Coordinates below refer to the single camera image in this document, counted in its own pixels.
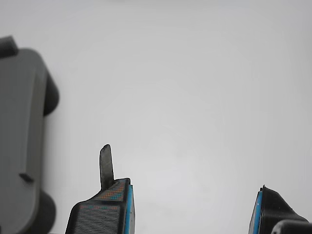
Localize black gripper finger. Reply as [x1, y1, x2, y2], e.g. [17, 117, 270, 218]
[248, 184, 310, 234]
[64, 144, 135, 234]

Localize grey holder with black legs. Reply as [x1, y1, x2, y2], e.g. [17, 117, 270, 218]
[0, 36, 60, 234]

